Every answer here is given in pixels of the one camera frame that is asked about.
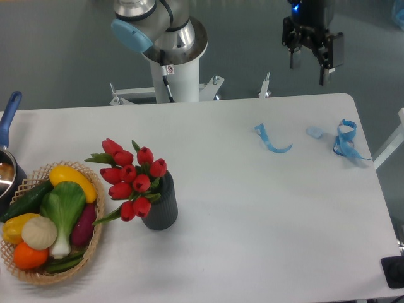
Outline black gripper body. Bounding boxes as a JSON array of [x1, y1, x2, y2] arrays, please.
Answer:
[[282, 0, 344, 68]]

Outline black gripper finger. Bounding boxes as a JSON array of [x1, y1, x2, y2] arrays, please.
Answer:
[[319, 47, 335, 86], [288, 33, 302, 69]]

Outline dark grey ribbed vase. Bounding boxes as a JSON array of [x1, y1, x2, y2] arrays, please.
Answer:
[[142, 171, 178, 230]]

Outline small light blue cap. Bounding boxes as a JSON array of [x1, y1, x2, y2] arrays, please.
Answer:
[[306, 126, 323, 139]]

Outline twisted blue ribbon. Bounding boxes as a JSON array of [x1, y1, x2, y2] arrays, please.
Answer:
[[332, 119, 371, 160]]

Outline blue ribbon strip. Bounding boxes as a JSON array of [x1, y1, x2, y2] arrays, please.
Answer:
[[252, 123, 293, 153]]

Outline red tulip bouquet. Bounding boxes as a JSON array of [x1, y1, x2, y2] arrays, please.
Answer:
[[85, 138, 168, 225]]

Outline black device at table edge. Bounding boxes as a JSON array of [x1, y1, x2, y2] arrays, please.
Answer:
[[381, 256, 404, 289]]

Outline yellow squash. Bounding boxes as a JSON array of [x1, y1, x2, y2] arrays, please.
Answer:
[[49, 165, 98, 204]]

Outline green bok choy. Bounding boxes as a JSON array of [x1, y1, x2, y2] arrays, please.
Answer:
[[40, 181, 86, 259]]

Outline purple sweet potato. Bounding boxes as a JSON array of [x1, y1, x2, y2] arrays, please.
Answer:
[[71, 203, 97, 246]]

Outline woven wicker basket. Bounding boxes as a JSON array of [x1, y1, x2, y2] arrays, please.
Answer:
[[0, 160, 106, 287]]

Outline green cucumber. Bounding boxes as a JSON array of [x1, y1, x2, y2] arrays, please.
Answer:
[[1, 179, 54, 223]]

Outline white garlic bulb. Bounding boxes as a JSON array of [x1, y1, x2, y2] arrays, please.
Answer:
[[21, 216, 57, 250]]

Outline green beans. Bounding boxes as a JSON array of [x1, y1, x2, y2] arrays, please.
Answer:
[[45, 250, 85, 274]]

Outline yellow bell pepper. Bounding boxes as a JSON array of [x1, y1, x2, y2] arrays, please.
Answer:
[[2, 213, 40, 245]]

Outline orange fruit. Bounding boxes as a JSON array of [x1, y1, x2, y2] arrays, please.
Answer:
[[13, 242, 49, 270]]

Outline white frame bar right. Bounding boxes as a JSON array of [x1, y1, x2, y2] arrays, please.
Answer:
[[373, 108, 403, 170]]

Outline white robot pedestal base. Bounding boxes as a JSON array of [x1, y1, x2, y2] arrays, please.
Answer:
[[109, 47, 272, 107]]

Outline blue handled saucepan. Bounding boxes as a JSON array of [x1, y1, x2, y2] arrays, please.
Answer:
[[1, 91, 27, 215]]

